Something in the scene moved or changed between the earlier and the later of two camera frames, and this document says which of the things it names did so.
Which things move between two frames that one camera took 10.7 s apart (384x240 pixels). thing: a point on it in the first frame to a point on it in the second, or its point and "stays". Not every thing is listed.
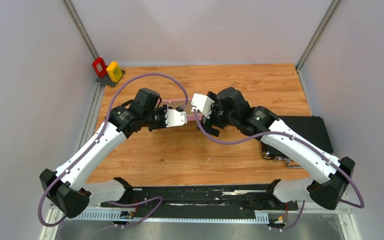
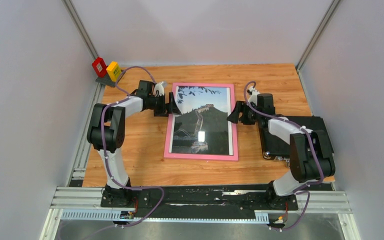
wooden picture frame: [179, 102] to [201, 156]
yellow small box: [114, 71] stays
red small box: [100, 67] stays
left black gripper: [162, 110] to [171, 108]
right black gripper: [207, 123] to [240, 107]
